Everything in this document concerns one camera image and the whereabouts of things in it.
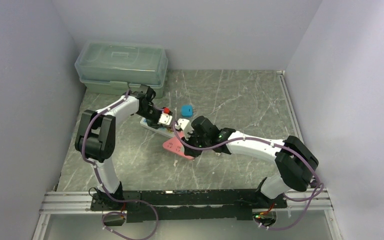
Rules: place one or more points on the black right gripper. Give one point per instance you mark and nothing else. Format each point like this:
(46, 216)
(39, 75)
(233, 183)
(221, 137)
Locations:
(189, 150)

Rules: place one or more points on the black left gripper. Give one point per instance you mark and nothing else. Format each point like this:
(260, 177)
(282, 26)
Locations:
(156, 124)

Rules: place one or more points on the white multicolour power strip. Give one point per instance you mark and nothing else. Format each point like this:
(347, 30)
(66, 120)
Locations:
(162, 131)

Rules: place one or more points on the blue plug adapter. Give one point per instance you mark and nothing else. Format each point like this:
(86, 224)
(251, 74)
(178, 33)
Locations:
(187, 111)

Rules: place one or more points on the pink triangular power strip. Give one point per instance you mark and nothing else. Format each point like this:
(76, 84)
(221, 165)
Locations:
(173, 145)

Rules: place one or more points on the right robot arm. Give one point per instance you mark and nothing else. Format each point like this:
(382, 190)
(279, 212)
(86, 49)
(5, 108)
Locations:
(295, 163)

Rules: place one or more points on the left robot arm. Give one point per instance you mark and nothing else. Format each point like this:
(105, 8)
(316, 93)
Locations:
(96, 134)

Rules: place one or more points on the green plastic storage box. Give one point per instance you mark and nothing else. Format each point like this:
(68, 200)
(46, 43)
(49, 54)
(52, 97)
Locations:
(111, 68)

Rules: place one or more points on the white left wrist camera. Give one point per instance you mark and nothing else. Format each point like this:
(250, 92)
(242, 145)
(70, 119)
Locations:
(166, 117)

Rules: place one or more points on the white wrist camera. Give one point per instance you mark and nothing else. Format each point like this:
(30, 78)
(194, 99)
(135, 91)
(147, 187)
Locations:
(185, 126)
(166, 117)

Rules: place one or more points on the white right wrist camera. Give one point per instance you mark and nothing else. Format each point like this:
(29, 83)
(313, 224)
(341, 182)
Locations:
(185, 126)

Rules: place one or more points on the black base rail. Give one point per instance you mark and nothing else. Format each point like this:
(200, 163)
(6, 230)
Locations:
(148, 205)

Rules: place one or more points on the aluminium frame rail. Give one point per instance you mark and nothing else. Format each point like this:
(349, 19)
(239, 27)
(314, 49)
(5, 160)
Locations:
(316, 198)

